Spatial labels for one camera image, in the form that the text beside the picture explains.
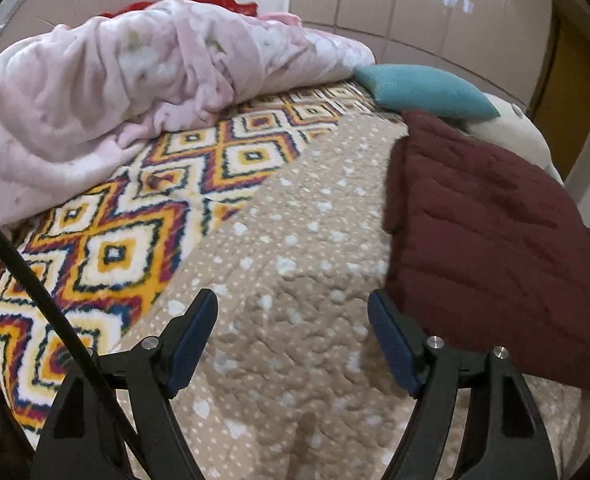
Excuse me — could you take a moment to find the pink fleece blanket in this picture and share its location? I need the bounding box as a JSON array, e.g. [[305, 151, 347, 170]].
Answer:
[[0, 0, 376, 321]]

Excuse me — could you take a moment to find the maroon puffer coat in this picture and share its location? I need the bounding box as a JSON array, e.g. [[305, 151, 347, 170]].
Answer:
[[382, 108, 590, 392]]

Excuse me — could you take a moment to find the teal pillow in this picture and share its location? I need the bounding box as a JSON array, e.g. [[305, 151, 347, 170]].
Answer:
[[352, 63, 501, 122]]

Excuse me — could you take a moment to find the glossy beige wardrobe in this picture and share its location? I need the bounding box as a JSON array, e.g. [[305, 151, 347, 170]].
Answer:
[[287, 0, 561, 111]]

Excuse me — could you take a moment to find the beige dotted quilt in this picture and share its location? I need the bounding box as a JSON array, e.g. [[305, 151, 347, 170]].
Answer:
[[117, 112, 590, 480]]

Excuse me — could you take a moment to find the geometric patterned blanket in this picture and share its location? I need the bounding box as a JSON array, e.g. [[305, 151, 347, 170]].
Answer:
[[0, 81, 401, 448]]

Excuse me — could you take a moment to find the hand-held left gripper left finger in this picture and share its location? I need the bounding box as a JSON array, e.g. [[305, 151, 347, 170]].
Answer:
[[29, 288, 219, 480]]

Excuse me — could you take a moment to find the black cable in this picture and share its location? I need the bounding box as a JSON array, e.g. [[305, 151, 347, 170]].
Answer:
[[0, 204, 148, 466]]

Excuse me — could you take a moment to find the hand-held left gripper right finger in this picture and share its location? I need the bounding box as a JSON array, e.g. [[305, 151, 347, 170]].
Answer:
[[367, 288, 558, 480]]

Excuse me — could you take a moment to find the white plush pillow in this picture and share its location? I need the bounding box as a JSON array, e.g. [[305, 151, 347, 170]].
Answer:
[[468, 92, 566, 186]]

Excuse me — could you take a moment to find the wooden door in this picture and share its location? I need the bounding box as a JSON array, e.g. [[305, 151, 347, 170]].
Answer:
[[525, 10, 590, 181]]

